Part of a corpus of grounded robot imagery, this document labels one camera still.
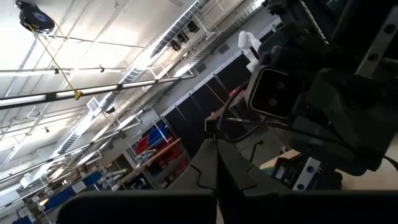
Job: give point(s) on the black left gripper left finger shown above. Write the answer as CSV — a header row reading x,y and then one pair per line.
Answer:
x,y
140,208

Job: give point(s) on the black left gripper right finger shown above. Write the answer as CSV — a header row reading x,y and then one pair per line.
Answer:
x,y
311,208

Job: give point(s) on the yellow hanging hook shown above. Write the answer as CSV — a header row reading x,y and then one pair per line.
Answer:
x,y
77,95

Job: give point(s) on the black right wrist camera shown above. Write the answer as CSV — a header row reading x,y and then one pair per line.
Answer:
x,y
273,91

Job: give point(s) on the blue storage bins shelf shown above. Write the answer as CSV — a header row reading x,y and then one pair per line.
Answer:
x,y
87,180

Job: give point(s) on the black partition panels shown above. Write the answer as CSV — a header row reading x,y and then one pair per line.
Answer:
x,y
199,102

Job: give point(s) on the white plastic object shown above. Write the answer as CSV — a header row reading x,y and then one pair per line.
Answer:
x,y
247,40

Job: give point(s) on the grey pipe rolls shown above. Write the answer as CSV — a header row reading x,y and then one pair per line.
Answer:
x,y
113,177
144,155

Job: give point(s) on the black round balancer reel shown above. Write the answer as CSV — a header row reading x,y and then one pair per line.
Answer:
x,y
34,17

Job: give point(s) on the wooden plank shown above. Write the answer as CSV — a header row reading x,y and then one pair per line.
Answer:
x,y
146,163

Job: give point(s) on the black ceiling lamp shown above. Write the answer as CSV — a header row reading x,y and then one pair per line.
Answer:
x,y
175,45
183,36
192,26

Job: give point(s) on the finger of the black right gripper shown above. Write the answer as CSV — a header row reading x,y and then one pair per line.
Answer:
x,y
351,105
335,149

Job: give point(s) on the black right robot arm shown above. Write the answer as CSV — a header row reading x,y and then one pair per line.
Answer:
x,y
342,18

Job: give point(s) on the black overhead light bar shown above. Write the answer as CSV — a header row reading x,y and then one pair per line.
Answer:
x,y
93,90

